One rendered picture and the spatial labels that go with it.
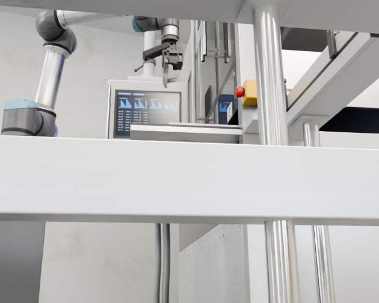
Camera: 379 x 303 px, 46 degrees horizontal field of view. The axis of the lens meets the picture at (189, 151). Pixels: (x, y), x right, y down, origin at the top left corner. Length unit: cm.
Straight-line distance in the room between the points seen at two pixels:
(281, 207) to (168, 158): 19
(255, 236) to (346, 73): 63
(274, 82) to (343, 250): 95
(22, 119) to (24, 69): 311
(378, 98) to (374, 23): 88
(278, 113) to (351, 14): 29
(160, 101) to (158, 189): 204
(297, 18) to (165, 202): 48
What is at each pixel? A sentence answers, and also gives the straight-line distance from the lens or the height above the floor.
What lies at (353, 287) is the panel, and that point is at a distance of 165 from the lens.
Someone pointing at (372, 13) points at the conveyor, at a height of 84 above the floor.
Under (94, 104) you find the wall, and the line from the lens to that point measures 475.
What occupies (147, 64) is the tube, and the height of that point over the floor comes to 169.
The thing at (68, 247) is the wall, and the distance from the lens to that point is 438.
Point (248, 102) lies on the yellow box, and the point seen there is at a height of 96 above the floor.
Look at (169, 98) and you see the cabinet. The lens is 272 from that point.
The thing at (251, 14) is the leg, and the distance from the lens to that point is 91.
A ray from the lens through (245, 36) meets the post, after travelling 179.
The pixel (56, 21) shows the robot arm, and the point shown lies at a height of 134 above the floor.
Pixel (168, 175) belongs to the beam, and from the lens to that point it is 69.
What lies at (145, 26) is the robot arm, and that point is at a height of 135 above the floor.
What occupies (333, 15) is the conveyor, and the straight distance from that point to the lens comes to 97.
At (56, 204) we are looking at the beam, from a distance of 69.
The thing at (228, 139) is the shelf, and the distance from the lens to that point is 167.
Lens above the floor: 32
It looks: 17 degrees up
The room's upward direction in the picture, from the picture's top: straight up
